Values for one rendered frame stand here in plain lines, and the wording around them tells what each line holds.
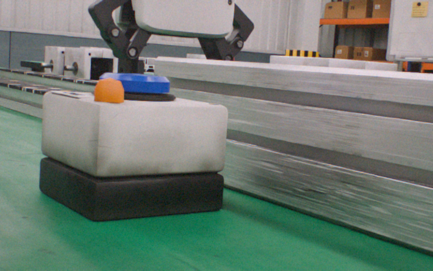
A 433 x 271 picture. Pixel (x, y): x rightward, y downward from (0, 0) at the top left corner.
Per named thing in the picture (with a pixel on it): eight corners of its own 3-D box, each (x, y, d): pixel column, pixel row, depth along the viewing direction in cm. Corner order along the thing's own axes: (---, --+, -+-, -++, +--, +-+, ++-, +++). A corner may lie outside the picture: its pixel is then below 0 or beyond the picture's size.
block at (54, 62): (34, 83, 164) (35, 45, 163) (78, 85, 170) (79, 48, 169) (46, 86, 155) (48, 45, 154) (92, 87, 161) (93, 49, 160)
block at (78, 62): (53, 87, 153) (55, 46, 152) (97, 88, 160) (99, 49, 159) (73, 90, 145) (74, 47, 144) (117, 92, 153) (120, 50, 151)
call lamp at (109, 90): (88, 99, 33) (89, 76, 33) (115, 100, 34) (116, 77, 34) (101, 102, 32) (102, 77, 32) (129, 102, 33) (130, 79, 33)
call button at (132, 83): (86, 104, 38) (88, 70, 38) (147, 105, 40) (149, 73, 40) (117, 111, 35) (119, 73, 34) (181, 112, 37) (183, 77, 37)
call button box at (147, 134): (37, 191, 39) (41, 85, 38) (176, 183, 45) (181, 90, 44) (93, 223, 32) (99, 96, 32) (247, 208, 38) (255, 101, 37)
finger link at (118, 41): (129, 28, 57) (125, 104, 58) (95, 25, 55) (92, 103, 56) (147, 28, 55) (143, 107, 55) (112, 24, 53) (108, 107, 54)
